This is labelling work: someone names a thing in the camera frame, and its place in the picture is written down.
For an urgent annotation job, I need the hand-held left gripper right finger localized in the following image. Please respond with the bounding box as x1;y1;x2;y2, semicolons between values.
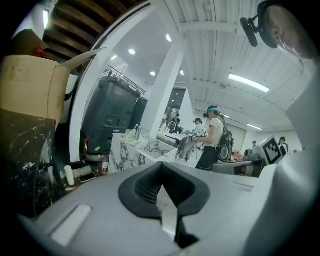
162;161;274;256

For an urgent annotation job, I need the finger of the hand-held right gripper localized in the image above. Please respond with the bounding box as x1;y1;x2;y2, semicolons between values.
212;160;253;177

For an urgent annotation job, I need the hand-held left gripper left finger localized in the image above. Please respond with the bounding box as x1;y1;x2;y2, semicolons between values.
24;161;181;256

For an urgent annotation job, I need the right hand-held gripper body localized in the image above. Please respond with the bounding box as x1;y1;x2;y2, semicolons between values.
243;134;285;177

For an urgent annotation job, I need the smartphone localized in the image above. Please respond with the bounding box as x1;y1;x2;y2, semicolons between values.
78;172;97;185

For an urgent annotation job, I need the plastic bottle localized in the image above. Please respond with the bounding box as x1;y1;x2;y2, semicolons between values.
101;154;111;176

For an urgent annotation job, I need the white roll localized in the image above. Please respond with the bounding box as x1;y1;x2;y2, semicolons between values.
64;164;76;186

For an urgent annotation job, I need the marble sink counter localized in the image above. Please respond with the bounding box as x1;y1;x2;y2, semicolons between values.
109;132;180;174

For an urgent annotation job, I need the tube ceiling light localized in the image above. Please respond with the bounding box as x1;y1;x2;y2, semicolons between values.
227;72;271;94

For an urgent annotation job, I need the black marble cabinet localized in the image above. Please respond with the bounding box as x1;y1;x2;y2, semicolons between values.
0;109;60;220

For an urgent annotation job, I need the large black machine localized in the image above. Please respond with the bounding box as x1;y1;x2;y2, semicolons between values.
81;75;141;157

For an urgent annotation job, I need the narrow black machine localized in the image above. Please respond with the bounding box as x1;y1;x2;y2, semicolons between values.
132;96;149;131

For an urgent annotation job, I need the brown cardboard box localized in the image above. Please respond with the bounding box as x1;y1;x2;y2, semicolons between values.
0;46;108;126

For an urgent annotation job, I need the black head camera mount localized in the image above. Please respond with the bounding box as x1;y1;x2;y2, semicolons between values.
239;0;280;50

